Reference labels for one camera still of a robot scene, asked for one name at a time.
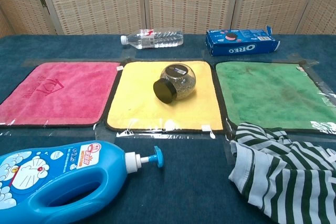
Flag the round clear jar black lid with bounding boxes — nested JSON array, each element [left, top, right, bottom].
[[153, 63, 197, 105]]

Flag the yellow microfiber cloth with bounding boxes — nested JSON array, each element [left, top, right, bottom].
[[106, 60, 225, 132]]

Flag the green microfiber cloth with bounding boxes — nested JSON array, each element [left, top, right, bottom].
[[214, 60, 336, 133]]

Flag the pink microfiber cloth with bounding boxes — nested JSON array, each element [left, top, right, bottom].
[[0, 61, 121, 129]]

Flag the striped black white cloth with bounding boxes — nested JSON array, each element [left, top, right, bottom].
[[227, 121, 336, 224]]

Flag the clear plastic water bottle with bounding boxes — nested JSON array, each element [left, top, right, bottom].
[[120, 28, 184, 50]]

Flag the blue Oreo cookie box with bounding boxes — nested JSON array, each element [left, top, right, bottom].
[[205, 26, 281, 57]]

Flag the blue detergent pump bottle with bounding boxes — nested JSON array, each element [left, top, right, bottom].
[[0, 140, 164, 224]]

